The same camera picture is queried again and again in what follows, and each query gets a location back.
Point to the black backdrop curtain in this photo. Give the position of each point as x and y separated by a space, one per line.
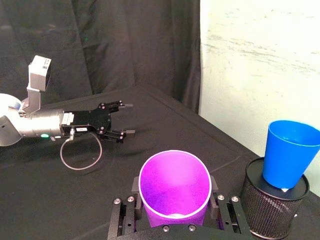
125 37

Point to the black mesh pen holder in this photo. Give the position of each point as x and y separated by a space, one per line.
270 212

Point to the black table cloth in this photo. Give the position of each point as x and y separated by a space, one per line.
50 200

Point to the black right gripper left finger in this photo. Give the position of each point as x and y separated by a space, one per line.
126 215

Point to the purple plastic cup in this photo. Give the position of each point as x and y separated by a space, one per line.
175 180

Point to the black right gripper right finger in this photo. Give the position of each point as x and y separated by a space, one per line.
231 215

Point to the blue plastic cup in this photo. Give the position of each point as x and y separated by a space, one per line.
282 162

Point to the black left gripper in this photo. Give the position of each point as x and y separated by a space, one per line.
92 121

